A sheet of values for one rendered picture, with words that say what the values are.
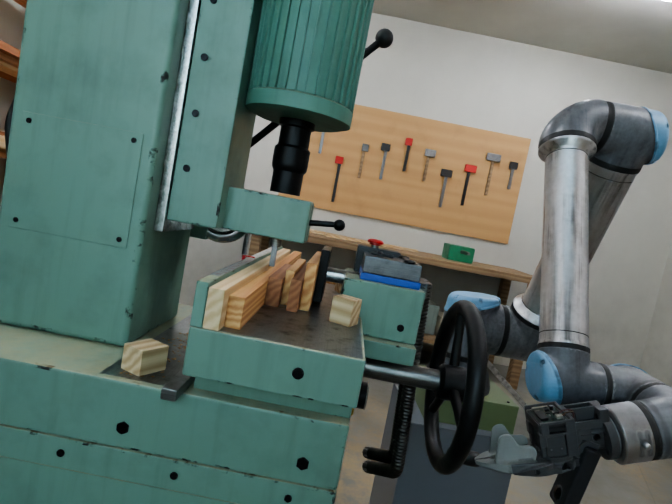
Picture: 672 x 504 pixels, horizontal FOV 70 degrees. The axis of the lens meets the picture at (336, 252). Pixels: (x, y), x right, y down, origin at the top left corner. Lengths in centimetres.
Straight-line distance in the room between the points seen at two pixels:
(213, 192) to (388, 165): 338
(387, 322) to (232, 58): 48
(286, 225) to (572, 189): 59
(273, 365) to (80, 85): 49
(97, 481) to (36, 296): 29
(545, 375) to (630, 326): 404
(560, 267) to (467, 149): 328
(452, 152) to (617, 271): 178
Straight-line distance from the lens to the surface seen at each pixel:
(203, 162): 77
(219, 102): 78
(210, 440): 68
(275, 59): 77
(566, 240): 103
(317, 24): 77
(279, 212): 78
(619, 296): 485
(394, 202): 408
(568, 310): 98
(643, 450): 90
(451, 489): 146
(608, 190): 126
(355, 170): 406
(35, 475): 79
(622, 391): 100
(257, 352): 57
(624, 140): 121
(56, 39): 85
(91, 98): 80
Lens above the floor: 106
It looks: 5 degrees down
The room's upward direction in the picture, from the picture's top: 11 degrees clockwise
